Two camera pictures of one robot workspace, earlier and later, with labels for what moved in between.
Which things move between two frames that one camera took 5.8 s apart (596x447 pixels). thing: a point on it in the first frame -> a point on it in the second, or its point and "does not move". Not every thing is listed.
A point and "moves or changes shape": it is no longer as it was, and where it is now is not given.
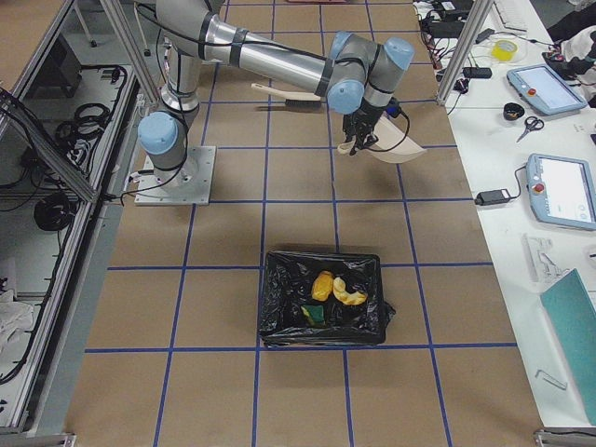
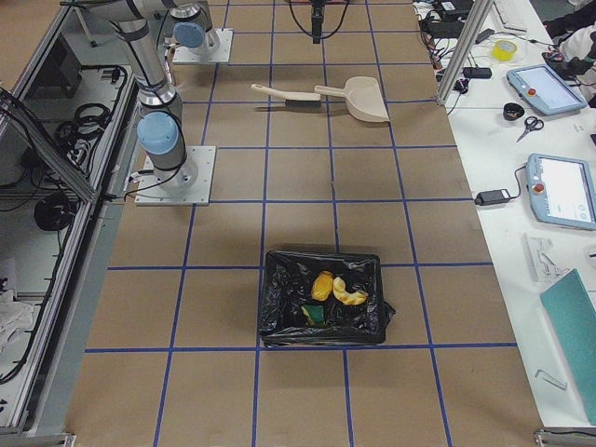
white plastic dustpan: [393, 145] moves or changes shape
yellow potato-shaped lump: [321, 285] does not move
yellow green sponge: [315, 314] does not move
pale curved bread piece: [342, 294] does not move
